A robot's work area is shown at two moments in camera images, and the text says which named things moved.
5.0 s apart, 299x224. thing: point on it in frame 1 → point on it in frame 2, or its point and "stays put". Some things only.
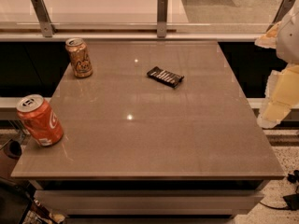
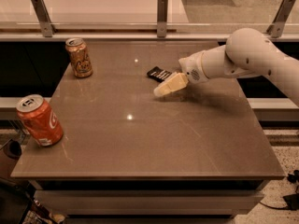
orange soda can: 79,57 stays put
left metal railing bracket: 43,15 stays put
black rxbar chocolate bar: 164,77 stays put
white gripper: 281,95 → 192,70
